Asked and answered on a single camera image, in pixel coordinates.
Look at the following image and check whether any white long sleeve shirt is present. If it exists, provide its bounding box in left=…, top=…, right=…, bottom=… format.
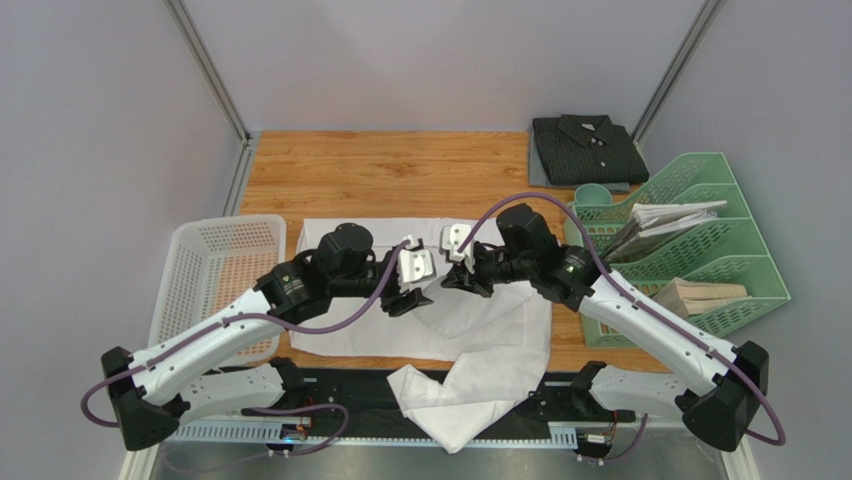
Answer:
left=290, top=255, right=552, bottom=454

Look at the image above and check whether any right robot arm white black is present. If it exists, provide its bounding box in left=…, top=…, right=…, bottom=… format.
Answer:
left=439, top=204, right=769, bottom=452

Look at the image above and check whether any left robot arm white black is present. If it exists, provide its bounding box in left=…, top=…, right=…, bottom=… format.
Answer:
left=100, top=223, right=436, bottom=451

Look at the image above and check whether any stack of white papers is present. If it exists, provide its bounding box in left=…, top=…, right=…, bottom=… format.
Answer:
left=601, top=200, right=728, bottom=263

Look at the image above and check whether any brown paper stack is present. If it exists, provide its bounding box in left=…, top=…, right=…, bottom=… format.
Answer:
left=652, top=277, right=750, bottom=319

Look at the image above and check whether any folded grey shirt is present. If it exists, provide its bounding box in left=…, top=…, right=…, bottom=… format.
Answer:
left=527, top=127, right=631, bottom=194

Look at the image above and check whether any green cup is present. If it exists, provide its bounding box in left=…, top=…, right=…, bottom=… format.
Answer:
left=573, top=183, right=613, bottom=207

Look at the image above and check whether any folded dark striped shirt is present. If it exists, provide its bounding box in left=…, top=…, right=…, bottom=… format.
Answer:
left=531, top=114, right=650, bottom=186

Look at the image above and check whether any white plastic basket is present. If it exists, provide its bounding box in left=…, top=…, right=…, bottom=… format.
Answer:
left=148, top=214, right=287, bottom=346

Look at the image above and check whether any green file organizer rack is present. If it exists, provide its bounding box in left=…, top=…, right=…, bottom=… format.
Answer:
left=571, top=152, right=790, bottom=337

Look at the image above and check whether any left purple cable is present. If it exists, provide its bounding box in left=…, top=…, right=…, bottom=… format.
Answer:
left=79, top=239, right=411, bottom=461

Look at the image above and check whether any purple cable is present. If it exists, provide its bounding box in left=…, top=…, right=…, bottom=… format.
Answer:
left=455, top=191, right=788, bottom=466
left=79, top=239, right=411, bottom=461

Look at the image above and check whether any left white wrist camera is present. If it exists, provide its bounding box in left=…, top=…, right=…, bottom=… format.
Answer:
left=396, top=235, right=437, bottom=293

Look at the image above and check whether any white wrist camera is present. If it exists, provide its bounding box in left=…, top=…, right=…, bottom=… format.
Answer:
left=396, top=235, right=437, bottom=293
left=439, top=223, right=475, bottom=273

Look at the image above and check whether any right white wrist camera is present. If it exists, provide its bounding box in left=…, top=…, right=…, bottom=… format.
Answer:
left=439, top=223, right=475, bottom=273

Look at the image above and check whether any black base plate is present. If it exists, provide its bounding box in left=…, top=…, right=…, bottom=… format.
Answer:
left=275, top=368, right=641, bottom=442

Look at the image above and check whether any aluminium frame rail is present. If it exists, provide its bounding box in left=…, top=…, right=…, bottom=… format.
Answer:
left=163, top=0, right=251, bottom=143

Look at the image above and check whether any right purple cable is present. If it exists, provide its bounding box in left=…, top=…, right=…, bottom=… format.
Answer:
left=455, top=191, right=788, bottom=466

